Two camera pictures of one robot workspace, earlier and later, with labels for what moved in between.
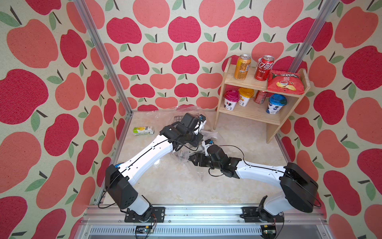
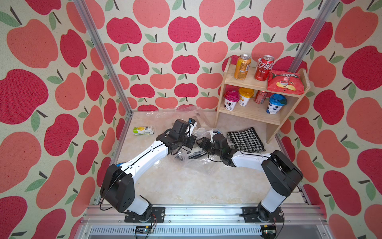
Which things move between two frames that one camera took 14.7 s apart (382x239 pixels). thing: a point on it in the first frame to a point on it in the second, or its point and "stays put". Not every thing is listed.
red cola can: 264,66 stays put
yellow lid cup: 245,94 stays put
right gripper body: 206,161 to 209,147
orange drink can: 241,66 stays put
